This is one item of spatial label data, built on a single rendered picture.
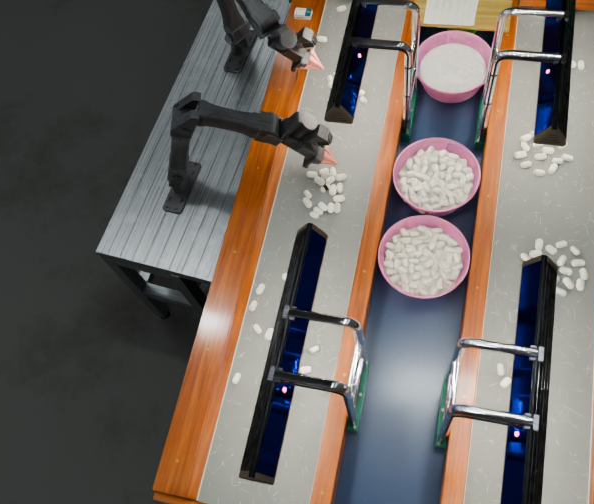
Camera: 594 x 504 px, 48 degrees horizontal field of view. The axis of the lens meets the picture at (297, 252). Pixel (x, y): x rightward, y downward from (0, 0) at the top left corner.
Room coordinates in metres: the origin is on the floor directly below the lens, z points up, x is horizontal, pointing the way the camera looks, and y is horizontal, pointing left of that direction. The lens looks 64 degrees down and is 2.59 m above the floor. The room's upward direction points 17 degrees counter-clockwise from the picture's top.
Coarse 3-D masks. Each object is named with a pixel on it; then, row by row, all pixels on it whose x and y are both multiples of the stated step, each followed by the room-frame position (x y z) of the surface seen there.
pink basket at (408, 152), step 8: (416, 144) 1.12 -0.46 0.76; (424, 144) 1.12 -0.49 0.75; (432, 144) 1.11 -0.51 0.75; (440, 144) 1.10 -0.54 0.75; (448, 144) 1.09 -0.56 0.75; (456, 144) 1.08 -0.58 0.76; (408, 152) 1.11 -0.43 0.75; (416, 152) 1.11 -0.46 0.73; (456, 152) 1.07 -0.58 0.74; (464, 152) 1.05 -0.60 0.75; (400, 160) 1.09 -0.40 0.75; (472, 160) 1.01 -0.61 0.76; (400, 168) 1.07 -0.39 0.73; (472, 168) 0.99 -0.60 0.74; (480, 176) 0.94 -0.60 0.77; (400, 192) 0.98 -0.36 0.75; (472, 192) 0.91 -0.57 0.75; (416, 208) 0.92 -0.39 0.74; (456, 208) 0.86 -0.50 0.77
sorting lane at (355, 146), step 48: (336, 0) 1.83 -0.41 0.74; (336, 48) 1.61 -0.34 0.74; (384, 96) 1.35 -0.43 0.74; (336, 144) 1.22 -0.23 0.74; (288, 192) 1.10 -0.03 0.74; (336, 192) 1.05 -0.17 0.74; (288, 240) 0.94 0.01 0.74; (336, 240) 0.89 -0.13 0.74; (336, 288) 0.74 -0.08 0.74; (240, 336) 0.68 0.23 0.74; (336, 336) 0.60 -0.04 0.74; (240, 384) 0.55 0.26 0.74; (240, 432) 0.42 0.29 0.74; (288, 432) 0.38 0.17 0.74; (240, 480) 0.29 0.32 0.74; (288, 480) 0.26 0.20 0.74
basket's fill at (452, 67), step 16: (448, 48) 1.47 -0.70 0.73; (464, 48) 1.46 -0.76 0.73; (432, 64) 1.43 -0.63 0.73; (448, 64) 1.41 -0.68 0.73; (464, 64) 1.38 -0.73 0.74; (480, 64) 1.37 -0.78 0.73; (432, 80) 1.37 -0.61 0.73; (448, 80) 1.34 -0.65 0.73; (464, 80) 1.33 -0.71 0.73; (480, 80) 1.31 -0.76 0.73
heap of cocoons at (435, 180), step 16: (416, 160) 1.08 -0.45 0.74; (432, 160) 1.06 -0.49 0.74; (448, 160) 1.05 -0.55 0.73; (464, 160) 1.03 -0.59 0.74; (400, 176) 1.04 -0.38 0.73; (416, 176) 1.02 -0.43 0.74; (432, 176) 1.01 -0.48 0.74; (448, 176) 0.99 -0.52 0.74; (464, 176) 0.98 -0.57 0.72; (416, 192) 0.97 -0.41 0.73; (432, 192) 0.96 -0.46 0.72; (448, 192) 0.93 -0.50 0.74; (464, 192) 0.92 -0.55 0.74; (432, 208) 0.90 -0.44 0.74; (448, 208) 0.89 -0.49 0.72
